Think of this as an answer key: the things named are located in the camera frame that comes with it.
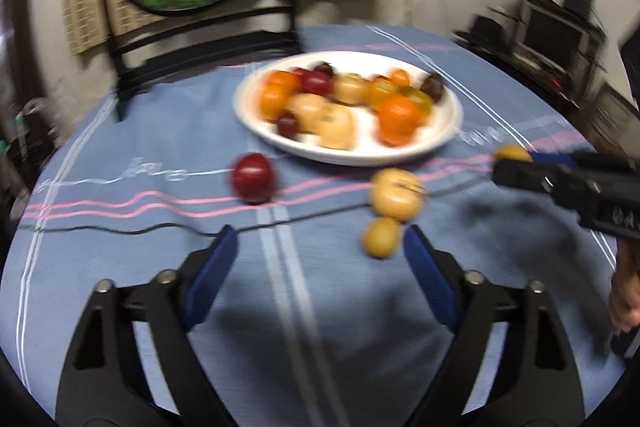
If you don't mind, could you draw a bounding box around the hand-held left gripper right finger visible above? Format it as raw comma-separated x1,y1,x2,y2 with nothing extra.
404,225,586,427

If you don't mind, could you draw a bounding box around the black hat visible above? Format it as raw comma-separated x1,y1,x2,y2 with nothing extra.
470,14,501,42

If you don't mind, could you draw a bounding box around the thin black cable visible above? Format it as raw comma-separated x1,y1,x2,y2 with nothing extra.
30,177,501,238

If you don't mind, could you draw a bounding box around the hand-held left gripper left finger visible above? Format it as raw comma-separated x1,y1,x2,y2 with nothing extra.
55,225,239,427

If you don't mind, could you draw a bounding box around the person's right hand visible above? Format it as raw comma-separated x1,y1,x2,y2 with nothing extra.
610,239,640,333

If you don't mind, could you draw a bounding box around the yellow green tomato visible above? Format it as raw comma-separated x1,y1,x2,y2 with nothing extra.
400,89,433,118

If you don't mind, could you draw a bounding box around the white round plate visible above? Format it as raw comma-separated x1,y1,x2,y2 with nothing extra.
233,51,463,166

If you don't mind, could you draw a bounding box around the computer monitor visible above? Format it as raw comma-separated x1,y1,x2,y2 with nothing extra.
520,4,591,68

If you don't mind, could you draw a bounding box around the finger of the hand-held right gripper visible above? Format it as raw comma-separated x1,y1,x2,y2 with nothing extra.
530,151,583,168
492,159,568,208

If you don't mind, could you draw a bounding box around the black computer desk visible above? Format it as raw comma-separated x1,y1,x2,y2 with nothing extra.
455,29,606,108

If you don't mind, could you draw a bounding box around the blue striped tablecloth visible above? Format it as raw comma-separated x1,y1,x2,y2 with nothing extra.
2,24,628,427

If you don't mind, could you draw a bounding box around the small yellow fruit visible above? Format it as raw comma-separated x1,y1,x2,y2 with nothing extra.
362,217,402,259
494,145,533,164

